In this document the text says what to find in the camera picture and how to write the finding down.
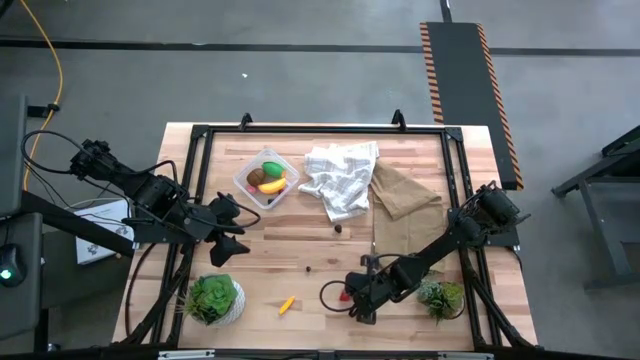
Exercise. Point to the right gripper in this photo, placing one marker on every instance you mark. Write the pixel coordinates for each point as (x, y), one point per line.
(372, 287)

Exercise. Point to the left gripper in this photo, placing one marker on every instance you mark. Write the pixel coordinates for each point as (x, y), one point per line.
(210, 225)

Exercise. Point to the red toy strawberry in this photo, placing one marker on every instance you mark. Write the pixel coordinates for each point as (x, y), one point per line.
(344, 296)

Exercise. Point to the pink wrinkled toy fruit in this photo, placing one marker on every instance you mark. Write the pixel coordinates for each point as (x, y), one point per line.
(250, 189)

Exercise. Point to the brown toy kiwi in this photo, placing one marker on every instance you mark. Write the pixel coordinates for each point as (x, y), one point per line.
(256, 176)

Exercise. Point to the yellow toy banana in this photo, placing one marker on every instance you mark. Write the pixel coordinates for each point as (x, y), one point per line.
(272, 186)

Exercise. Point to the small yellow toy pepper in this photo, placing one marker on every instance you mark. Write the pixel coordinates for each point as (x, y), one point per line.
(286, 305)

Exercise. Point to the green toy vegetable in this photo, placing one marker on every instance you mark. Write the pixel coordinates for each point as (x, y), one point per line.
(273, 169)

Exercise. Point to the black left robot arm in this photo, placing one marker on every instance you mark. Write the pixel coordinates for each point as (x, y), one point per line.
(150, 192)

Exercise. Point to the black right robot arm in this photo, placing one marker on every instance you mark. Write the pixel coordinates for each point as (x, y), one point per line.
(440, 245)

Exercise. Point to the clear plastic tupperware container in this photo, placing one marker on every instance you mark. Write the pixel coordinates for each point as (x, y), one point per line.
(290, 170)

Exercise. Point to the green succulent in white pot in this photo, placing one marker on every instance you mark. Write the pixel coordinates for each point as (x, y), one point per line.
(212, 299)

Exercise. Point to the small grey-green succulent plant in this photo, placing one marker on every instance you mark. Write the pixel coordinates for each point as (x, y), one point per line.
(440, 299)

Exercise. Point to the brown cloth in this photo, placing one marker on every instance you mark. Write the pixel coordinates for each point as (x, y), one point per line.
(405, 215)

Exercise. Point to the white checked kitchen towel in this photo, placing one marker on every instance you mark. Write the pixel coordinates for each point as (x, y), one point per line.
(340, 180)

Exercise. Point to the white cardboard box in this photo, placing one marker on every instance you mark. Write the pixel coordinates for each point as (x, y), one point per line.
(95, 250)

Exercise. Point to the black metal beam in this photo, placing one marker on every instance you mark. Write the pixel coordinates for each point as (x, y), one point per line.
(75, 225)

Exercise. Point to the black computer mouse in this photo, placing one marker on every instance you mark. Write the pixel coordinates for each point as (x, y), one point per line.
(10, 265)

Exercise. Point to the grey desk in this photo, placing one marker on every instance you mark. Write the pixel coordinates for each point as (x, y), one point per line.
(20, 310)

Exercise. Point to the black striped-edge floor ramp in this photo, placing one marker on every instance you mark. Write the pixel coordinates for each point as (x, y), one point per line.
(465, 100)

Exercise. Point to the black metal stand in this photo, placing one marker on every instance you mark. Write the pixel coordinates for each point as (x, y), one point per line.
(607, 240)

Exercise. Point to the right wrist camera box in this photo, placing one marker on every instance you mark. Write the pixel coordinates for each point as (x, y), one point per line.
(368, 262)

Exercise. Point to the black metal table frame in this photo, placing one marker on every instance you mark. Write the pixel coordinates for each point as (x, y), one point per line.
(325, 129)

